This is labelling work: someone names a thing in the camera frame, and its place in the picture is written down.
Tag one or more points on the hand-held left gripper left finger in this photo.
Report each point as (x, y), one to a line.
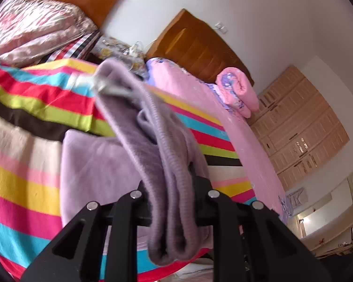
(129, 208)

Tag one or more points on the red plaid bedsheet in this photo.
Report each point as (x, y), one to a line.
(76, 47)

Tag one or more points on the striped colourful blanket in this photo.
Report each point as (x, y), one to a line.
(23, 167)

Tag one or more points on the rolled pink blanket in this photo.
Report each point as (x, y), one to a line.
(238, 88)

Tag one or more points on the white wall socket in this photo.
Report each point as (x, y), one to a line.
(221, 27)

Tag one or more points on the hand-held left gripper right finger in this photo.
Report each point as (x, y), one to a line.
(214, 208)

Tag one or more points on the lilac knit sweater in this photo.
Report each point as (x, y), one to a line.
(164, 152)

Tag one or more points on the pink floral quilt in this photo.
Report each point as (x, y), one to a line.
(32, 29)

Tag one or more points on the white counter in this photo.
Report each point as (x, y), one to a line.
(332, 232)

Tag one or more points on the grey patterned pillow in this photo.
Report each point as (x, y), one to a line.
(111, 50)

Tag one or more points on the light wooden wardrobe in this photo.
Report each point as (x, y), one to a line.
(299, 123)

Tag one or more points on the pink printed bedsheet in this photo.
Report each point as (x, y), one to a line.
(238, 129)

